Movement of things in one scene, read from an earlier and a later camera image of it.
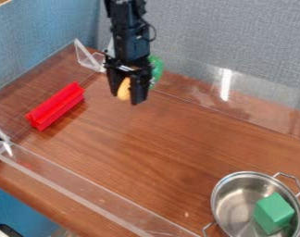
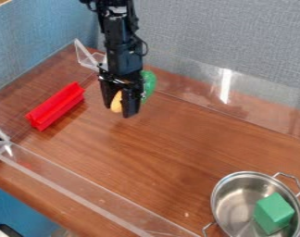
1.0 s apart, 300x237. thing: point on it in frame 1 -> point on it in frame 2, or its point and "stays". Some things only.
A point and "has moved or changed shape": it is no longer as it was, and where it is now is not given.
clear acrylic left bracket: [0, 143] stays
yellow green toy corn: [124, 90] has moved or changed shape
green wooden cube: [273, 213] stays
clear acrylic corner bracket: [92, 60] stays
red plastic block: [58, 106] stays
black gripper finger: [115, 78] -> [108, 89]
